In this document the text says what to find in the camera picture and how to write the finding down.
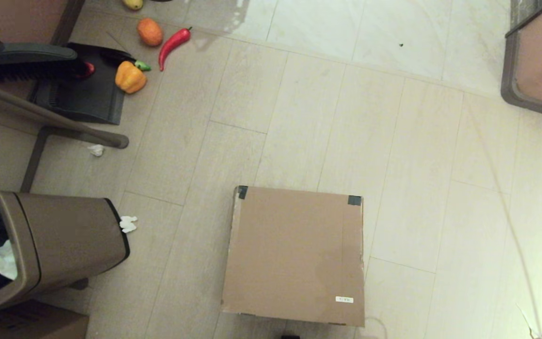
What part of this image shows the brown cabinet panel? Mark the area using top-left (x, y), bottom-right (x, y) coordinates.
top-left (0, 0), bottom-right (87, 48)

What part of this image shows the red toy chili pepper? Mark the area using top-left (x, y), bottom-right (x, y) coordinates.
top-left (159, 27), bottom-right (192, 72)

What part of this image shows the orange toy fruit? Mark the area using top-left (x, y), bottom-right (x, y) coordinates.
top-left (137, 18), bottom-right (164, 48)

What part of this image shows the yellow toy bell pepper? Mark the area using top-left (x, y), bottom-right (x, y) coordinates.
top-left (115, 61), bottom-right (147, 94)

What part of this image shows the grey metal furniture frame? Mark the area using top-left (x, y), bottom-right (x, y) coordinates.
top-left (0, 75), bottom-right (129, 194)

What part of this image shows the black plastic dustpan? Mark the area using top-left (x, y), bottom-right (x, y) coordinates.
top-left (31, 42), bottom-right (136, 126)

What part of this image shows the black broom brush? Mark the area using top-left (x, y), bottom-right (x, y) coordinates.
top-left (0, 23), bottom-right (86, 85)

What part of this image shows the dark purple toy eggplant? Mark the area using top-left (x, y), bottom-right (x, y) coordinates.
top-left (100, 48), bottom-right (151, 72)

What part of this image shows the brown plastic trash bin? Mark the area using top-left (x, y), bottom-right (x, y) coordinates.
top-left (0, 191), bottom-right (131, 320)

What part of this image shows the brown cardboard shoe box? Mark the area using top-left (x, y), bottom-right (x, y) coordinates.
top-left (220, 185), bottom-right (366, 327)

